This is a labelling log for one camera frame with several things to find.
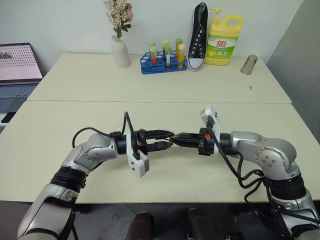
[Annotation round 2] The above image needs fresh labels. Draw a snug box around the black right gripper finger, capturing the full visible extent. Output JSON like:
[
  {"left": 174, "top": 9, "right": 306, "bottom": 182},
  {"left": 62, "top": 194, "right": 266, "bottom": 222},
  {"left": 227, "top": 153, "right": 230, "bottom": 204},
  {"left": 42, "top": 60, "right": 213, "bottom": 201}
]
[
  {"left": 174, "top": 132, "right": 201, "bottom": 141},
  {"left": 174, "top": 137, "right": 201, "bottom": 149}
]

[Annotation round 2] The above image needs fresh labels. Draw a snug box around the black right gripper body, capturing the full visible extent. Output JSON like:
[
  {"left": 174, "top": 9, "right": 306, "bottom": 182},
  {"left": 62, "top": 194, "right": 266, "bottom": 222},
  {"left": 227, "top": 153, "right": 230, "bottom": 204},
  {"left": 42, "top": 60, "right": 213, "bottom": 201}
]
[{"left": 197, "top": 127, "right": 216, "bottom": 157}]

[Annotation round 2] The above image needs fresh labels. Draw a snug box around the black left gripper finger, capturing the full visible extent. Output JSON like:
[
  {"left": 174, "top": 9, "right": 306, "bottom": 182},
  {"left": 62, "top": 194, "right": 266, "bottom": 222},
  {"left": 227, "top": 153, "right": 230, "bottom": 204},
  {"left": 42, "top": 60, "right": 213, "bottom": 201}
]
[
  {"left": 146, "top": 129, "right": 174, "bottom": 140},
  {"left": 148, "top": 140, "right": 173, "bottom": 153}
]

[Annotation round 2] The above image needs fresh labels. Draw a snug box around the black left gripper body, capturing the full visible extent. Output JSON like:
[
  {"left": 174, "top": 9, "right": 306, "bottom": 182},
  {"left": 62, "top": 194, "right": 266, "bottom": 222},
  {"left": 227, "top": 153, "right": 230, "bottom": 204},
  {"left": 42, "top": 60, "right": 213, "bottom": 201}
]
[{"left": 132, "top": 128, "right": 151, "bottom": 155}]

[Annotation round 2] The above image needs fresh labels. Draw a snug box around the blue test tube rack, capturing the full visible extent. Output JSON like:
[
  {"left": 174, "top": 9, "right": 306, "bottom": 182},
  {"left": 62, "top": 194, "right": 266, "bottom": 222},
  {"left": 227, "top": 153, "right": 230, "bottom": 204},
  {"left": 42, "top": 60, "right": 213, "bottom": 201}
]
[{"left": 139, "top": 50, "right": 188, "bottom": 75}]

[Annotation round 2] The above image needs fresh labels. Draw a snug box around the green-capped red liquid tube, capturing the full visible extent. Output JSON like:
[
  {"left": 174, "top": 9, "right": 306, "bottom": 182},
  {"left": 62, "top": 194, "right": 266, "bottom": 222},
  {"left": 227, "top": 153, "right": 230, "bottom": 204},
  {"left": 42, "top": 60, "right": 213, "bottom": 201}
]
[{"left": 149, "top": 46, "right": 159, "bottom": 66}]

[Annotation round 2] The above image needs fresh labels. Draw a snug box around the green-capped white-labelled tube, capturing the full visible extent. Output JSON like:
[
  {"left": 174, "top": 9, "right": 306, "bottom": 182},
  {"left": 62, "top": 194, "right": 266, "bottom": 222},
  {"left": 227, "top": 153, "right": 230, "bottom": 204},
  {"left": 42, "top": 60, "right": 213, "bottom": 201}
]
[{"left": 163, "top": 45, "right": 173, "bottom": 69}]

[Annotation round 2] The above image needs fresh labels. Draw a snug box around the dark rounded shape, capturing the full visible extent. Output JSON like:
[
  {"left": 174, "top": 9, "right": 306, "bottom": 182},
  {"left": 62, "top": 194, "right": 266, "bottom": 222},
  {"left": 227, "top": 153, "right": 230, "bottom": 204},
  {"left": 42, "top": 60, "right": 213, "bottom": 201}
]
[
  {"left": 124, "top": 210, "right": 156, "bottom": 240},
  {"left": 183, "top": 208, "right": 228, "bottom": 240}
]

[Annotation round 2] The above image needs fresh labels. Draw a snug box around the yellow-capped orange liquid tube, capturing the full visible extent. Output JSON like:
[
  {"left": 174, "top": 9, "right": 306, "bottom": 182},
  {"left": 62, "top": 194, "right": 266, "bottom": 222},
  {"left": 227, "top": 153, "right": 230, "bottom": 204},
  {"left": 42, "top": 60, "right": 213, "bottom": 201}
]
[{"left": 176, "top": 43, "right": 187, "bottom": 64}]

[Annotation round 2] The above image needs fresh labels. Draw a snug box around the white ceramic vase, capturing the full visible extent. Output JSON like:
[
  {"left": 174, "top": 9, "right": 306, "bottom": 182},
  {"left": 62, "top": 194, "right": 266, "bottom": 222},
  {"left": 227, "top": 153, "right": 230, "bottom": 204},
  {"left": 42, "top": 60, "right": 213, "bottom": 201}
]
[{"left": 110, "top": 34, "right": 132, "bottom": 69}]

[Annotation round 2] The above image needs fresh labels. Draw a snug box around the yellow-green capped test tube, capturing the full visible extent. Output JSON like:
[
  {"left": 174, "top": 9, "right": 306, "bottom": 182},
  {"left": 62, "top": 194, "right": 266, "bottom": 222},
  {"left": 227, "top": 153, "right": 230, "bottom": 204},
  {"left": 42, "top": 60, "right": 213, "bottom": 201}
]
[{"left": 161, "top": 39, "right": 170, "bottom": 57}]

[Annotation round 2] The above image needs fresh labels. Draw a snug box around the steel cup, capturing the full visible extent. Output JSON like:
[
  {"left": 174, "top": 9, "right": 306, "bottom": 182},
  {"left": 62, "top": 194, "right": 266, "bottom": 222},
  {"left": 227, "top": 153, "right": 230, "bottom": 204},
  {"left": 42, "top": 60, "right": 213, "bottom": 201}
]
[{"left": 240, "top": 54, "right": 259, "bottom": 75}]

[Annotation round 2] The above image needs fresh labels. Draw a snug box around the yellow detergent pump bottle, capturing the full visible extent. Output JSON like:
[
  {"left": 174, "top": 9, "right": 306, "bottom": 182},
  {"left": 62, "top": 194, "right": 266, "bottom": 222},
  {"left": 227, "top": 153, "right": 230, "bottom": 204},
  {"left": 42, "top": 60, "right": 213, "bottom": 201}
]
[{"left": 204, "top": 6, "right": 244, "bottom": 67}]

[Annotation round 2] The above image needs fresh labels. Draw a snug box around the black canvas sneaker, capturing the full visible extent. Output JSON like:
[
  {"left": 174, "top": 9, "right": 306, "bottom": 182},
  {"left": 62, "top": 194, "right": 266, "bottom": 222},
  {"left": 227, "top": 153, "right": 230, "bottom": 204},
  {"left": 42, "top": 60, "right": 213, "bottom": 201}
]
[{"left": 187, "top": 2, "right": 210, "bottom": 72}]

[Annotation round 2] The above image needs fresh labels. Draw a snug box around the dried flower bouquet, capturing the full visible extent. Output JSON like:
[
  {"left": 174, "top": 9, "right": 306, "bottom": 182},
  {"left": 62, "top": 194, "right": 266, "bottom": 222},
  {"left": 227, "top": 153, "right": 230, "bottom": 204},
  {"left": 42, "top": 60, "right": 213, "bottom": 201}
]
[{"left": 103, "top": 0, "right": 135, "bottom": 40}]

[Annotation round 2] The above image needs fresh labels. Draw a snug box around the black phone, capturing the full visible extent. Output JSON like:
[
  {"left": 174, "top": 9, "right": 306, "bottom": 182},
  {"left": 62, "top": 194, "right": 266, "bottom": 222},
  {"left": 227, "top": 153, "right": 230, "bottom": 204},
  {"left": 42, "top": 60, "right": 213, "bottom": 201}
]
[{"left": 0, "top": 112, "right": 16, "bottom": 124}]

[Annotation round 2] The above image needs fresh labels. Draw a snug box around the open grey laptop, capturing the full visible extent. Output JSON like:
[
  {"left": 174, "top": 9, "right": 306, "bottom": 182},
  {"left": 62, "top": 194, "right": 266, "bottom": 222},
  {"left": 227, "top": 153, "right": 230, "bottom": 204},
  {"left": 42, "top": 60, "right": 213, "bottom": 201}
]
[{"left": 0, "top": 42, "right": 44, "bottom": 116}]

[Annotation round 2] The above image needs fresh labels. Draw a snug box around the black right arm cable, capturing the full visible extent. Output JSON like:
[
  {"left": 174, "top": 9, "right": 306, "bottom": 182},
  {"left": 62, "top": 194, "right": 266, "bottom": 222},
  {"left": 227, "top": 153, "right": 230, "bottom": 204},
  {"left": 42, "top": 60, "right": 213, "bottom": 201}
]
[{"left": 205, "top": 116, "right": 278, "bottom": 208}]

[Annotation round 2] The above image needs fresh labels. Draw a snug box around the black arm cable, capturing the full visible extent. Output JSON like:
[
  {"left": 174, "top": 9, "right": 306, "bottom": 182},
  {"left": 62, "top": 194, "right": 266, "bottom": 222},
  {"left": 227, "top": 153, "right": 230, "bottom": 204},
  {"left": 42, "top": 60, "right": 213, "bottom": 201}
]
[
  {"left": 71, "top": 111, "right": 141, "bottom": 161},
  {"left": 205, "top": 116, "right": 278, "bottom": 208}
]

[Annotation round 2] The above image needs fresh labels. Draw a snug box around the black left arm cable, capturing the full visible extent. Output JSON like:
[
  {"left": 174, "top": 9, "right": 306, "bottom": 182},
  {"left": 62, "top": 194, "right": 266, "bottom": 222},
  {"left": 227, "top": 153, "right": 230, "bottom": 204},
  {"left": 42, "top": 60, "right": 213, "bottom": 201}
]
[{"left": 71, "top": 111, "right": 141, "bottom": 161}]

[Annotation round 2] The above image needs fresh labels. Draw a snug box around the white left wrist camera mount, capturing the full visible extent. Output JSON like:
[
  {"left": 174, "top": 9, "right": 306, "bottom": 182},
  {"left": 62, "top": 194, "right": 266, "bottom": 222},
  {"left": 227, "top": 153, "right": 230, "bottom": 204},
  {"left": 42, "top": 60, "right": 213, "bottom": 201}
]
[{"left": 125, "top": 129, "right": 151, "bottom": 179}]

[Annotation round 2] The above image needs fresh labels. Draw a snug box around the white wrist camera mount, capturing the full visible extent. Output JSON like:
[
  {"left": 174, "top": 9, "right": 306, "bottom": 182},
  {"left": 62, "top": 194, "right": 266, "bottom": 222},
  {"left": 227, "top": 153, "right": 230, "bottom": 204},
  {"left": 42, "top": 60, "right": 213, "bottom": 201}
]
[
  {"left": 199, "top": 104, "right": 221, "bottom": 155},
  {"left": 125, "top": 129, "right": 151, "bottom": 179}
]

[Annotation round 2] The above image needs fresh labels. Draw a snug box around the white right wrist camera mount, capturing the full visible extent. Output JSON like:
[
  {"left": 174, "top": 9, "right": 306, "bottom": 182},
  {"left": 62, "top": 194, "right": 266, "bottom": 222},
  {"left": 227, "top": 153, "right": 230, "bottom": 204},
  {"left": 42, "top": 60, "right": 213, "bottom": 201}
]
[{"left": 199, "top": 104, "right": 221, "bottom": 155}]

